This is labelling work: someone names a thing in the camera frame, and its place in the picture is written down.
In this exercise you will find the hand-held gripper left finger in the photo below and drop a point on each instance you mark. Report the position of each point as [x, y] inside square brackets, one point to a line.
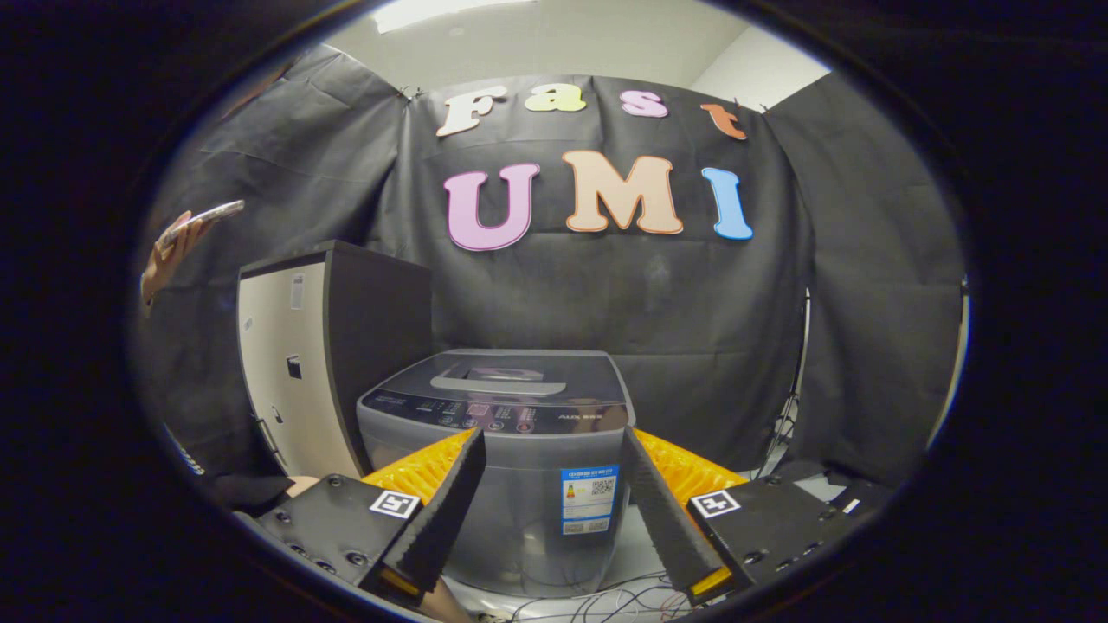
[441, 519]

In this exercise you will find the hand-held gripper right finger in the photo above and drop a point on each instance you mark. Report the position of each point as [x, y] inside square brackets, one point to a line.
[662, 519]

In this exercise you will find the grey washing machine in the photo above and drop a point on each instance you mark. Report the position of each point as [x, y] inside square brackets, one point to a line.
[537, 459]

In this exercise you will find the dark washing machine lid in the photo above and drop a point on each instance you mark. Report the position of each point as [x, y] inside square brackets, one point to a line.
[584, 381]

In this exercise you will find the smartphone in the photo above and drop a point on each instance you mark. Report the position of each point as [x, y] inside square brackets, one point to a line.
[208, 216]

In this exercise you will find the dark cabinet with beige door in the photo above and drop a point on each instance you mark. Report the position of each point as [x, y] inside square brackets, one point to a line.
[372, 337]

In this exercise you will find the black backdrop cloth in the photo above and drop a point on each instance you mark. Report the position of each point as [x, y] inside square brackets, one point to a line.
[692, 303]

